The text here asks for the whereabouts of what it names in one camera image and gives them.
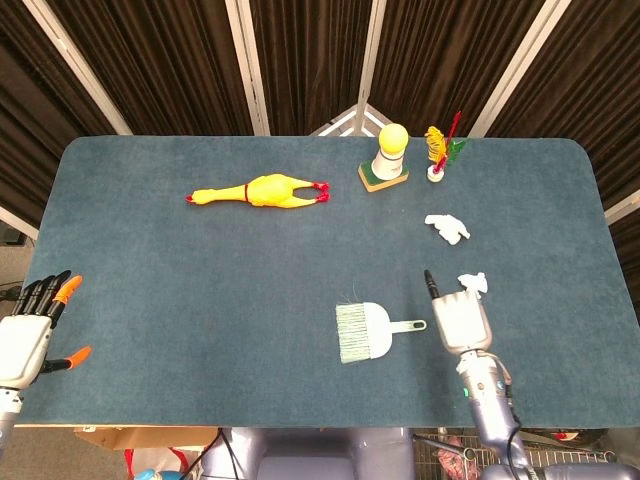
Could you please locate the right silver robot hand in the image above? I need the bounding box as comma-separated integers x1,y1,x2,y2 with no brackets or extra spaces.
423,269,494,356

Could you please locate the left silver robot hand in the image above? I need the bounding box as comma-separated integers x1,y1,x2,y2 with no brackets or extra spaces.
0,270,93,390

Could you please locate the small crumpled white paper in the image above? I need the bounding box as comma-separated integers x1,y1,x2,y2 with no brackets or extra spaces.
457,271,489,300

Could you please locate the large crumpled white paper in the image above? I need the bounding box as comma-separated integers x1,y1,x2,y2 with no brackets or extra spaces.
424,213,471,246

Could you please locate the brown cardboard box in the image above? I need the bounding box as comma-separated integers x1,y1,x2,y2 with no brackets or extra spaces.
74,426,221,451

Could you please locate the yellow green sponge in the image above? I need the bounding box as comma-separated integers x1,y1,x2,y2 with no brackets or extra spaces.
357,162,410,193

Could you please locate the red and white bag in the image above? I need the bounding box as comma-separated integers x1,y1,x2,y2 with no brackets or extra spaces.
123,447,204,480

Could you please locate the white paper cup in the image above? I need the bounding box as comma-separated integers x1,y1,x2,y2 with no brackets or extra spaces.
373,147,405,181

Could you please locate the colourful feather shuttlecock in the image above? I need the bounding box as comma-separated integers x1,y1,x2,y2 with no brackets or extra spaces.
424,110,469,184

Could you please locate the yellow ball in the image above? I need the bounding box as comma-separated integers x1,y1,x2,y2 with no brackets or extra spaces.
378,123,410,155

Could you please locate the grey robot torso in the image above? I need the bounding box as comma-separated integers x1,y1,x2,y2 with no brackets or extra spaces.
202,427,416,480

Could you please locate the blue felt table cloth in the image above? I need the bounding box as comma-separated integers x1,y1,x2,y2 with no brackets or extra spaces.
14,134,640,430

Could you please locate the yellow rubber chicken toy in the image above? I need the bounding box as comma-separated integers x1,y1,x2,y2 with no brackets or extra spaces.
185,173,332,209

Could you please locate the dark brown curtain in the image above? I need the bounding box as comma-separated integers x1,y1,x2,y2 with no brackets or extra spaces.
0,0,640,281

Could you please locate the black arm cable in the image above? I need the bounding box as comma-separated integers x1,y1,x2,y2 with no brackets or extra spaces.
492,352,525,454

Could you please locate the white frame post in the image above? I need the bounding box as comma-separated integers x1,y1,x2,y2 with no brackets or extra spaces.
22,0,134,136
603,188,640,226
467,0,574,139
224,0,271,137
0,204,40,241
309,0,397,137

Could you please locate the metal wire basket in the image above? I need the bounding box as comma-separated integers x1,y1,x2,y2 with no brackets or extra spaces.
412,427,619,480

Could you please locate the black torso cable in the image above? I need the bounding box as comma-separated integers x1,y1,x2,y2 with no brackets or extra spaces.
187,427,236,480

